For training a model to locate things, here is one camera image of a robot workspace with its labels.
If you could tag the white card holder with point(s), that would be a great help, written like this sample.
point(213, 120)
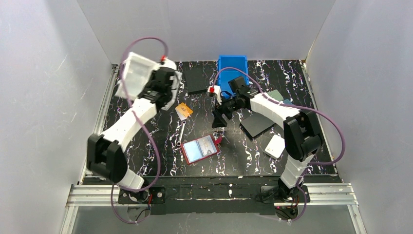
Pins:
point(275, 147)

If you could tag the blue card holder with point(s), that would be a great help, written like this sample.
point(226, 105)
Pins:
point(287, 101)

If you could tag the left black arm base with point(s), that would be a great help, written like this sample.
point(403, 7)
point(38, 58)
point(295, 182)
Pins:
point(154, 195)

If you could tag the green card holder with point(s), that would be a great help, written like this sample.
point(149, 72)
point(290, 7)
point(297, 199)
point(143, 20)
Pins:
point(275, 94)

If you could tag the black notebook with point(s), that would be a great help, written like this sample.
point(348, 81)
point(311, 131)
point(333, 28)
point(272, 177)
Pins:
point(255, 125)

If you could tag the white divided tray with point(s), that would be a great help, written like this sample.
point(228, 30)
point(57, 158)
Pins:
point(136, 73)

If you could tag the red card holder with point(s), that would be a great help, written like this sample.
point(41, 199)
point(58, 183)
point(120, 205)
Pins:
point(199, 149)

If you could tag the metal wrench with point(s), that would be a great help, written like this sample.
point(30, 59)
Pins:
point(179, 142)

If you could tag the orange credit card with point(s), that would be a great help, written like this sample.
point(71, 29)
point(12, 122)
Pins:
point(188, 111)

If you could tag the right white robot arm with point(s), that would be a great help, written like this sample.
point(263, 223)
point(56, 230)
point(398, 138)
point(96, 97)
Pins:
point(301, 129)

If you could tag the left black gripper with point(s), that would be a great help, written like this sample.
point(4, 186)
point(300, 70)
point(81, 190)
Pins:
point(158, 84)

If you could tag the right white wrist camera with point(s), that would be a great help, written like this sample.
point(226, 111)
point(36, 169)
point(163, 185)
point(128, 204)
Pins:
point(215, 91)

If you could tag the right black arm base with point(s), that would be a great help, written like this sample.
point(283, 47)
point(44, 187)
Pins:
point(289, 200)

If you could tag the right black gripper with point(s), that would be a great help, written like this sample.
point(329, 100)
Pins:
point(221, 107)

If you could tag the aluminium frame rail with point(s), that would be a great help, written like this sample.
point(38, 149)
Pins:
point(319, 193)

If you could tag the blue plastic bin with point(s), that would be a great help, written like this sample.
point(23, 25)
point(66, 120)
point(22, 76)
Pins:
point(235, 61)

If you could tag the black foam pad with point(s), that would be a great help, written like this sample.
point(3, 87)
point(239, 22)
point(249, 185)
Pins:
point(196, 83)

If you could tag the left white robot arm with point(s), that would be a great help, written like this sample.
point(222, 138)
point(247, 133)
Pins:
point(106, 151)

